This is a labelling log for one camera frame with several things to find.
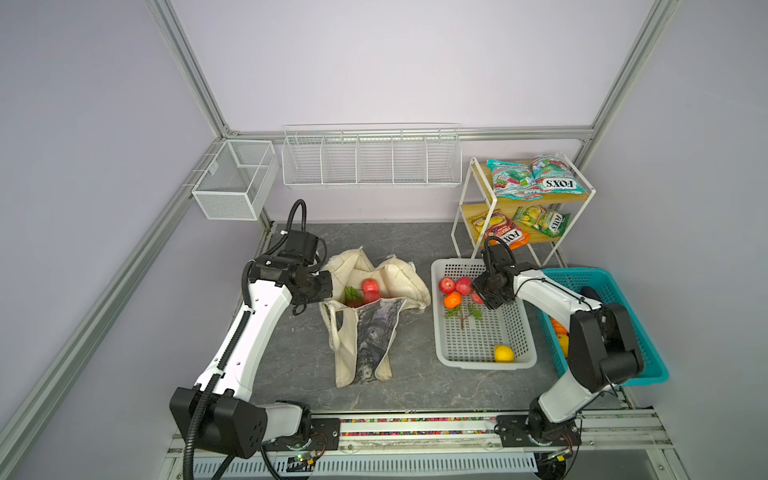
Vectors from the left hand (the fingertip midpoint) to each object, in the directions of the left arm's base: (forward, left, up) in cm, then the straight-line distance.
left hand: (324, 295), depth 76 cm
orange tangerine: (+5, -37, -16) cm, 41 cm away
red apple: (+11, -36, -16) cm, 41 cm away
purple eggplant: (+5, -81, -15) cm, 82 cm away
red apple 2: (+10, -41, -15) cm, 45 cm away
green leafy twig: (+1, -44, -19) cm, 49 cm away
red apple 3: (+2, -43, -10) cm, 44 cm away
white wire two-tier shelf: (+18, -54, +13) cm, 58 cm away
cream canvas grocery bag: (-7, -11, +5) cm, 14 cm away
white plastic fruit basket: (-7, -50, -20) cm, 54 cm away
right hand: (+7, -45, -15) cm, 47 cm away
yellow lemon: (-13, -48, -16) cm, 52 cm away
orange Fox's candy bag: (+23, -53, -2) cm, 58 cm away
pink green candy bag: (+23, -53, +15) cm, 60 cm away
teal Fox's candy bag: (+25, -65, +15) cm, 71 cm away
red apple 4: (+12, -11, -15) cm, 22 cm away
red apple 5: (+7, -11, -14) cm, 19 cm away
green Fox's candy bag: (+24, -70, -2) cm, 74 cm away
